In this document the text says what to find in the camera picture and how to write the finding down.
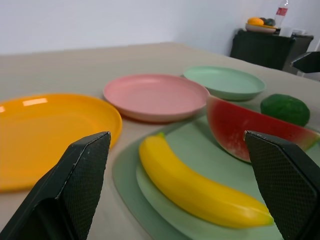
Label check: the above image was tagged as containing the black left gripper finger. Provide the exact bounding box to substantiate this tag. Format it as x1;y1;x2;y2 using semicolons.
0;131;112;240
243;129;320;240

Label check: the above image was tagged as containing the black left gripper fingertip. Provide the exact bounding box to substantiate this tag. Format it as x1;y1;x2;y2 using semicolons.
290;51;320;74

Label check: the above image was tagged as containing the yellow plate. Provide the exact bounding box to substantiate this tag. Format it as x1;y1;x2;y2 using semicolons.
0;93;123;193

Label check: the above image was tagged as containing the bowl of fruit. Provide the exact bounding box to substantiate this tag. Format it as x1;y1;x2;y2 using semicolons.
245;16;278;35

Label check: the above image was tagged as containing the light green round plate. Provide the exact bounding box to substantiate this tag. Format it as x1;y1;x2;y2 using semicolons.
183;65;266;102

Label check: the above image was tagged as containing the pink plate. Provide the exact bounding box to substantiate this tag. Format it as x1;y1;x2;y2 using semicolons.
103;73;210;123

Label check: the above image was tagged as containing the black cabinet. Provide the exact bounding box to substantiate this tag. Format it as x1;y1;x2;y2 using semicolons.
229;28;315;71

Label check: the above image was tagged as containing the dark green avocado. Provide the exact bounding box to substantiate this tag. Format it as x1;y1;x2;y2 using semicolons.
260;93;311;127

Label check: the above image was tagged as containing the clear plastic bottle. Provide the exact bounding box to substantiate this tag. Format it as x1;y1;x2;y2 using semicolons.
274;0;290;28

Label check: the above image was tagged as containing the red watermelon slice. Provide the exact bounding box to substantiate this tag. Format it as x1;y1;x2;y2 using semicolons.
206;95;320;163

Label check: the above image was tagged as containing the yellow banana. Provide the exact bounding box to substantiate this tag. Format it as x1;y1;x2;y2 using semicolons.
138;132;275;229

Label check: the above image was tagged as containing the green rectangular tray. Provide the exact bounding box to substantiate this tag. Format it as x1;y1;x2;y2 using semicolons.
112;115;320;240

